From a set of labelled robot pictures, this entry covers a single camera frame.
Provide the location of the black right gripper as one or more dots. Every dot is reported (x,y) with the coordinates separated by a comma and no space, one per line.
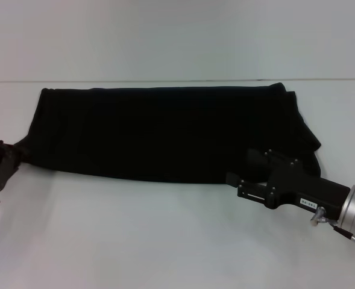
(303,189)

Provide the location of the black t-shirt with FREE print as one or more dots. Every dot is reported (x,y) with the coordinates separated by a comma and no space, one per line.
(165,129)

